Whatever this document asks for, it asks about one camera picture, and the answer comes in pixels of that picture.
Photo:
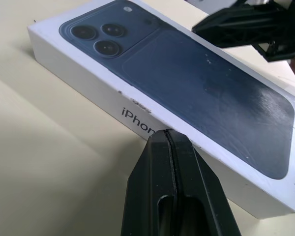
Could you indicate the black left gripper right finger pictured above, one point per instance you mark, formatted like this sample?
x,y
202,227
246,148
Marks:
x,y
199,196

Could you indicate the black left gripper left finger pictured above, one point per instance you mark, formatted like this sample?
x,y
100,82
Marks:
x,y
150,186

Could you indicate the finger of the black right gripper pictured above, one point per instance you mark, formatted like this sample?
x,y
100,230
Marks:
x,y
248,24
282,51

